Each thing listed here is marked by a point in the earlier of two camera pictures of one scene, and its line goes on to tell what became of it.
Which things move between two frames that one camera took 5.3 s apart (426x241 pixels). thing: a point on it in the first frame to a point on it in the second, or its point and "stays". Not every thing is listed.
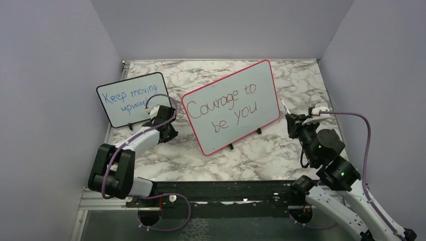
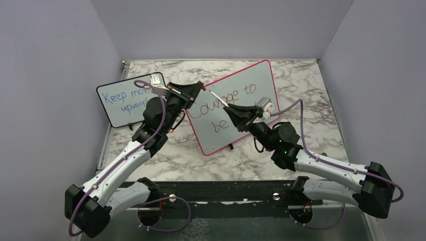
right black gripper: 295,122 to 242,119
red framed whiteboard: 228,109 stays
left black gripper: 173,133 to 187,93
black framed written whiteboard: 124,101 stays
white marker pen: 285,107 to 219,99
